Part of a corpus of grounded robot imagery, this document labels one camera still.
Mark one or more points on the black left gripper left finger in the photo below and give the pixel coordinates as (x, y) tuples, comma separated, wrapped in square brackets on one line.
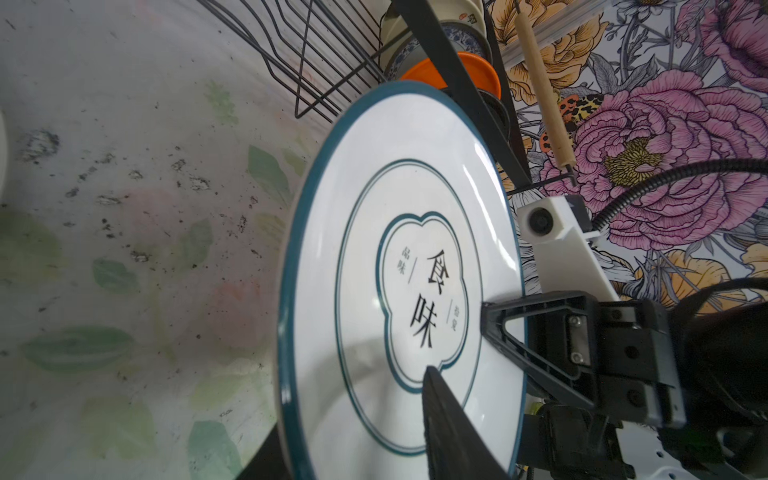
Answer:
[(268, 463)]

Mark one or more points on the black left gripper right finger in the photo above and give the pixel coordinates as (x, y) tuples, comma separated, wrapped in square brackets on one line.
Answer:
[(454, 449)]

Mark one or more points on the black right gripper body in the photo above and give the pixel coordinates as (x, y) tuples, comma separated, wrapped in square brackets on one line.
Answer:
[(638, 378)]

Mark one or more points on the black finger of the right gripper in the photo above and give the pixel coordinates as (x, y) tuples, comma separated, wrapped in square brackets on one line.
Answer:
[(552, 338)]

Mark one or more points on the white plate line pattern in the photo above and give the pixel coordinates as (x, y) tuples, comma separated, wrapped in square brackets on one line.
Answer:
[(400, 234)]

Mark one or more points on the black wire dish rack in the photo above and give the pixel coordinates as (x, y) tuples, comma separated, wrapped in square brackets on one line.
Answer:
[(327, 54)]

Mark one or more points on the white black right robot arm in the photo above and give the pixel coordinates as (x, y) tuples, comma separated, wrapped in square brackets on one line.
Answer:
[(698, 379)]

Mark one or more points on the orange small plate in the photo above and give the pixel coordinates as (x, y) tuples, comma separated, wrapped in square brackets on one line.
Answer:
[(480, 71)]

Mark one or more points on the dark grey small plate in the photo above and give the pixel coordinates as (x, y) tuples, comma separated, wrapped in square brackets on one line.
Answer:
[(463, 38)]

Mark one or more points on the beige small plate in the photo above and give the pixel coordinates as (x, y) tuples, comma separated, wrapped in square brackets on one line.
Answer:
[(465, 12)]

